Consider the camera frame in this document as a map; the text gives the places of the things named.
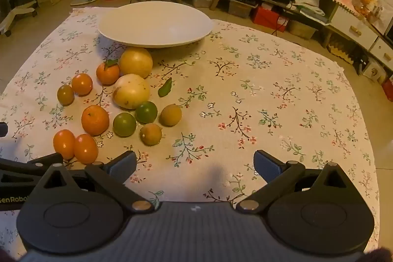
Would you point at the floral tablecloth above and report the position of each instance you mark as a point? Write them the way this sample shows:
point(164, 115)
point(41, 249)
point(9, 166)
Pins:
point(245, 114)

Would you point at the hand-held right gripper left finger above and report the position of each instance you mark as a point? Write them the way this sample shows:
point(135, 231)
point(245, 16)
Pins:
point(122, 164)

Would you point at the green lime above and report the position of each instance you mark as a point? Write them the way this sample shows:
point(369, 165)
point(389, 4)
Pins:
point(124, 124)
point(146, 112)

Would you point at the oval orange tomato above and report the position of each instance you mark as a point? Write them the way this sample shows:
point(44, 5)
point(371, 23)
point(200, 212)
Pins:
point(64, 143)

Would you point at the white plate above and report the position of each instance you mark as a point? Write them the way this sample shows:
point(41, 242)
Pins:
point(155, 24)

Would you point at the red cardboard box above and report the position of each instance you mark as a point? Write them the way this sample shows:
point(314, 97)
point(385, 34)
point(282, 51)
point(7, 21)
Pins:
point(270, 18)

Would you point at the loose green leaf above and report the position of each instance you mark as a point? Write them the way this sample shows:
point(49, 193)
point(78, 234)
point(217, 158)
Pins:
point(165, 87)

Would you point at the leafy tangerine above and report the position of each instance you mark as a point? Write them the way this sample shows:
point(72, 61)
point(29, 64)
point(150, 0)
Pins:
point(107, 74)

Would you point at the clear box dark lid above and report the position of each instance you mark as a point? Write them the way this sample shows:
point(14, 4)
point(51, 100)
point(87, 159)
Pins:
point(241, 7)

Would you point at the brownish green tomato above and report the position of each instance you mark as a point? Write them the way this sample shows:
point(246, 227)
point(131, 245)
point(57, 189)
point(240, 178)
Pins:
point(65, 94)

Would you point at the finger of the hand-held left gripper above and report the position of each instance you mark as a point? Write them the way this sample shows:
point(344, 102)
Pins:
point(27, 169)
point(3, 129)

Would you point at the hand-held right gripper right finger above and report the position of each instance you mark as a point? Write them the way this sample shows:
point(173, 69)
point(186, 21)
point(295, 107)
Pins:
point(267, 164)

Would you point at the beige storage box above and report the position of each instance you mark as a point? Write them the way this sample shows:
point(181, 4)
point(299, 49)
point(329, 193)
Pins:
point(302, 29)

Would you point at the long low cabinet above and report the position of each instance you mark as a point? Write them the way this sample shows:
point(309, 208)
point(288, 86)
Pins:
point(350, 24)

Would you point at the large yellow round fruit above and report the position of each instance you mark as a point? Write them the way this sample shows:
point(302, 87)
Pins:
point(131, 91)
point(136, 62)

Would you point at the small brown round fruit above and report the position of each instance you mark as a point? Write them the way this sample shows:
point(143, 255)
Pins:
point(150, 134)
point(171, 115)

